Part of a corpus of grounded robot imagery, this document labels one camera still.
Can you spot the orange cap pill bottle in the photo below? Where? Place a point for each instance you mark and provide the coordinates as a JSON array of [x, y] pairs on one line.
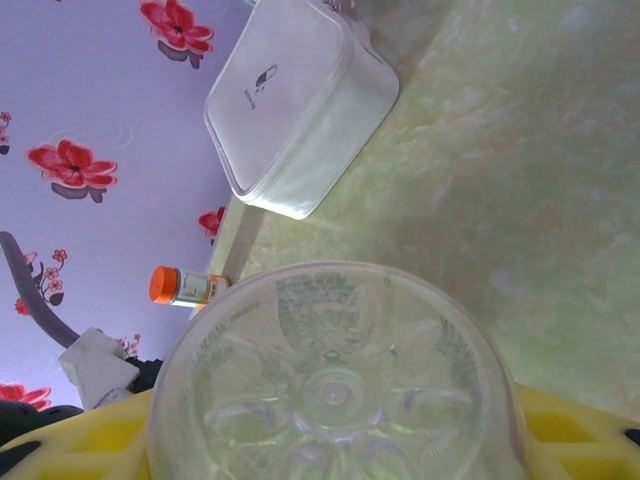
[[190, 287]]

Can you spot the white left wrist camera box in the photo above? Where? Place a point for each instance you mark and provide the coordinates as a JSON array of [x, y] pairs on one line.
[[95, 370]]

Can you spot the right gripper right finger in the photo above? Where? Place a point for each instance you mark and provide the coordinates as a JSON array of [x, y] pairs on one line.
[[575, 440]]

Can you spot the white lidded storage box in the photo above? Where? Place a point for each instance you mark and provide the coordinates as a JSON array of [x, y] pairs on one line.
[[280, 100]]

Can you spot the pale green bottle red cap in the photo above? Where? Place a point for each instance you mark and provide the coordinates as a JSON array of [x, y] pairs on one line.
[[330, 390]]

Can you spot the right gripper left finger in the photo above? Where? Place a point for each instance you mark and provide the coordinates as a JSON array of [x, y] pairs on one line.
[[75, 450]]

